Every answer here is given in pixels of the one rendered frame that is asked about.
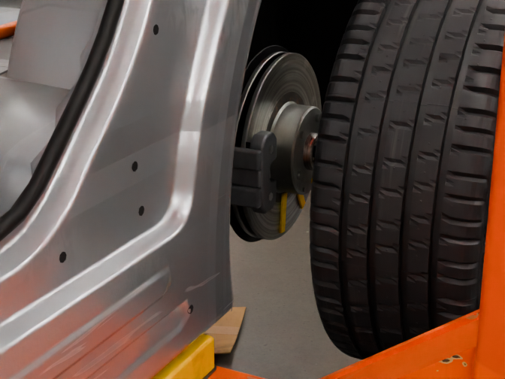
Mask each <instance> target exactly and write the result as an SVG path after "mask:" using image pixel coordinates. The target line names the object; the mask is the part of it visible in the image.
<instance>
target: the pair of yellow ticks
mask: <svg viewBox="0 0 505 379"><path fill-rule="evenodd" d="M297 197H298V201H299V205H300V207H301V209H303V207H304V205H305V200H304V195H300V194H297ZM286 203H287V193H283V194H282V199H281V212H280V233H282V232H284V231H285V226H286Z"/></svg>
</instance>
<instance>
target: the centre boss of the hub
mask: <svg viewBox="0 0 505 379"><path fill-rule="evenodd" d="M317 139H318V132H311V133H310V134H309V135H308V137H307V140H306V141H305V145H304V152H303V161H304V167H305V168H306V169H307V170H311V171H312V170H313V164H314V162H315V159H314V157H315V151H316V142H317Z"/></svg>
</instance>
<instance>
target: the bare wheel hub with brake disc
mask: <svg viewBox="0 0 505 379"><path fill-rule="evenodd" d="M321 118H322V106H321V98H320V92H319V85H318V82H317V79H316V75H315V73H314V70H313V68H312V66H311V65H310V63H309V62H308V61H307V59H306V58H305V57H303V56H302V55H301V54H299V53H287V52H282V51H278V52H275V53H272V54H270V55H268V56H267V57H265V58H264V59H263V60H262V61H261V62H260V63H259V65H258V66H257V67H256V69H255V70H254V72H253V73H252V75H251V76H250V78H249V80H248V82H247V84H246V86H245V88H244V91H243V94H242V96H241V98H240V107H239V112H238V119H237V130H236V136H235V143H234V146H235V147H243V148H246V141H248V140H250V139H251V138H253V136H254V134H256V133H258V132H260V131H268V132H273V133H274V134H275V136H276V138H277V157H276V159H275V160H274V161H273V162H272V163H271V166H270V178H273V179H275V180H276V182H277V186H276V201H275V203H274V207H273V208H272V209H271V210H269V212H267V213H266V214H260V213H256V212H254V211H253V210H252V208H248V207H244V206H239V205H232V207H233V210H234V214H235V216H236V218H237V221H238V222H239V224H240V226H241V228H242V229H243V230H244V231H245V233H246V234H248V235H250V236H252V237H255V238H263V239H267V240H275V239H278V238H280V237H281V236H283V235H284V234H286V233H287V232H288V231H289V230H290V229H291V227H292V226H293V225H294V223H295V221H296V220H297V219H298V217H299V215H300V213H301V212H302V210H303V209H301V207H300V205H299V201H298V197H297V194H300V195H304V200H305V203H306V201H307V198H308V195H309V193H310V191H311V185H312V183H311V179H312V176H313V170H312V171H311V170H307V169H306V168H305V167H304V161H303V152H304V145H305V141H306V140H307V137H308V135H309V134H310V133H311V132H318V131H319V124H320V120H321ZM283 193H287V203H286V226H285V231H284V232H282V233H280V212H281V199H282V194H283Z"/></svg>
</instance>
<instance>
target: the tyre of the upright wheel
mask: <svg viewBox="0 0 505 379"><path fill-rule="evenodd" d="M504 33H505V0H358V2H357V5H356V6H355V8H354V11H353V12H352V16H351V18H350V19H349V22H348V24H347V26H346V30H345V33H344V34H343V37H342V40H341V42H340V47H339V49H338V51H337V55H336V59H335V62H334V65H333V68H332V71H331V76H330V80H329V84H328V88H327V91H326V95H325V103H324V105H323V109H322V118H321V120H320V124H319V131H318V139H317V142H316V151H315V157H314V159H315V162H314V164H313V176H312V179H313V182H312V185H311V195H310V203H311V204H310V266H311V274H312V281H313V289H314V296H315V300H316V305H317V308H318V312H319V316H320V319H321V321H322V325H323V326H324V329H325V331H326V333H327V335H328V337H329V338H330V340H331V341H332V343H333V344H334V345H335V347H336V348H337V349H338V350H340V351H341V352H342V353H344V354H346V355H347V356H351V357H353V358H356V359H366V358H368V357H370V356H373V355H374V354H377V353H379V352H382V351H384V350H387V349H389V348H390V347H394V346H395V345H397V344H400V343H402V342H405V341H407V340H409V339H411V338H414V337H416V336H418V335H421V334H423V333H425V332H428V331H430V330H432V329H435V328H437V327H439V326H442V325H443V324H446V323H448V322H451V321H453V320H456V319H458V318H459V317H463V316H464V315H466V314H469V313H471V312H474V311H476V310H478V309H479V305H480V296H481V288H482V272H483V263H484V255H485V240H486V231H487V222H488V206H489V198H490V189H491V173H492V165H493V156H494V140H495V132H496V123H497V107H498V99H499V90H500V74H501V66H502V57H503V41H504Z"/></svg>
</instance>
